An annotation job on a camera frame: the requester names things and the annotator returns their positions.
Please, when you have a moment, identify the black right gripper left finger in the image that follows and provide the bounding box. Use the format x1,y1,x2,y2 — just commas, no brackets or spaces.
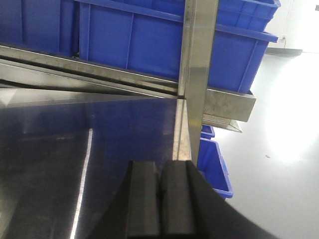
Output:
99,161,160,239

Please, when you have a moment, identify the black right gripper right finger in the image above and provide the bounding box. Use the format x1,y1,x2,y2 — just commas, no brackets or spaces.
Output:
160,160,276,239

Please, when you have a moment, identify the lower blue plastic bin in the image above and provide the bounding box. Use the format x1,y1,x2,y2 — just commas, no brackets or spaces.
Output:
197,125,233,200

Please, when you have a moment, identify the large blue plastic bin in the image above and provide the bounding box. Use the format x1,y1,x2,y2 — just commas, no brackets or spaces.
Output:
79,0,277,93

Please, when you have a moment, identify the stacked blue bin top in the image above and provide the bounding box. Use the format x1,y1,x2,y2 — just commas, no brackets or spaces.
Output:
217,0,281,32

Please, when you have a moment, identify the blue plastic bin left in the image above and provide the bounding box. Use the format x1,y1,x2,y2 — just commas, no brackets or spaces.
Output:
0,0,79,56

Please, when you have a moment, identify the stainless steel shelf frame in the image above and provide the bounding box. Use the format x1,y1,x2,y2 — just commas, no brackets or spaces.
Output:
0,0,257,162

